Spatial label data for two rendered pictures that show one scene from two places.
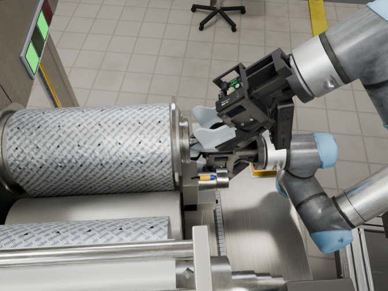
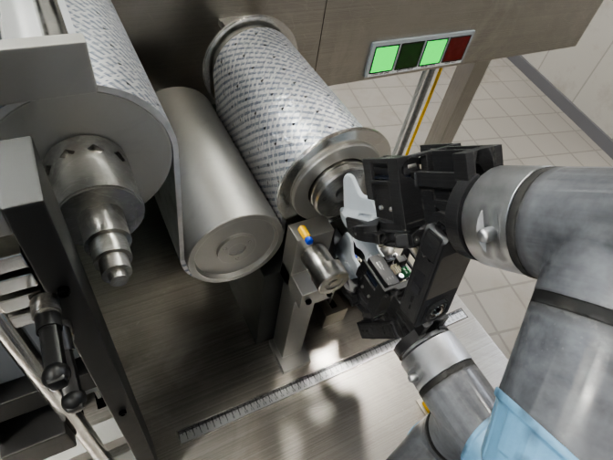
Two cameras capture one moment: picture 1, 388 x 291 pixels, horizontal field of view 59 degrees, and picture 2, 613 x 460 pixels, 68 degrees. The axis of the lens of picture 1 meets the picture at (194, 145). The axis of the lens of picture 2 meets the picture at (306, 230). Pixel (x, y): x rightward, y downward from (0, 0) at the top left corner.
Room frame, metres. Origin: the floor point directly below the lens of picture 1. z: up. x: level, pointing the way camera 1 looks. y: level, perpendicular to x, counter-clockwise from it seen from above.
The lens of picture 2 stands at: (0.10, -0.29, 1.60)
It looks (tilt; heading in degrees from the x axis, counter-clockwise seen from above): 49 degrees down; 58
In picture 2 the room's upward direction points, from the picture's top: 12 degrees clockwise
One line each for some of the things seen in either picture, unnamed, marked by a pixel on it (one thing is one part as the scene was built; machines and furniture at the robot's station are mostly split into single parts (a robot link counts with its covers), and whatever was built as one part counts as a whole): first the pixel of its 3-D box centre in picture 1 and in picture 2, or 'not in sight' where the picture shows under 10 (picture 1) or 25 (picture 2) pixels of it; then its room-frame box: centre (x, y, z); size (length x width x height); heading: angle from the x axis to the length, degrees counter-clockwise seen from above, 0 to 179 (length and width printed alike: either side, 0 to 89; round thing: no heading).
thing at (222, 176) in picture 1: (222, 179); (329, 277); (0.30, -0.05, 1.18); 0.04 x 0.02 x 0.04; 3
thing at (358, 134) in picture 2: (175, 141); (335, 181); (0.33, 0.03, 1.25); 0.15 x 0.01 x 0.15; 3
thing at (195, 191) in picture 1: (199, 210); (301, 307); (0.29, -0.01, 1.05); 0.06 x 0.05 x 0.31; 93
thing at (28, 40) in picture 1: (38, 33); (420, 53); (0.70, 0.38, 1.19); 0.25 x 0.01 x 0.07; 3
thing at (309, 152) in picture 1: (306, 152); (473, 421); (0.40, -0.24, 1.11); 0.11 x 0.08 x 0.09; 93
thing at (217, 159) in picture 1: (232, 152); (399, 302); (0.39, -0.08, 1.12); 0.12 x 0.08 x 0.09; 93
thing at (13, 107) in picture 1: (18, 148); (252, 66); (0.31, 0.28, 1.25); 0.15 x 0.01 x 0.15; 3
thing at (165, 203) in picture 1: (101, 231); (202, 179); (0.20, 0.15, 1.18); 0.26 x 0.12 x 0.12; 93
